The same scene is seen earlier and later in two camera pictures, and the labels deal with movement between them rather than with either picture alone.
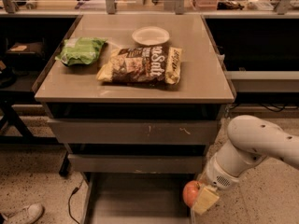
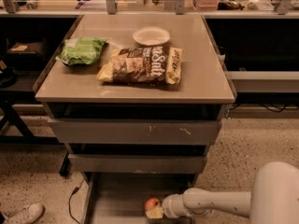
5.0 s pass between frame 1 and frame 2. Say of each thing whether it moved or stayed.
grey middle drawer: stayed
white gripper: moved
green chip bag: stayed
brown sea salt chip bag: stayed
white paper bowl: stayed
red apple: moved
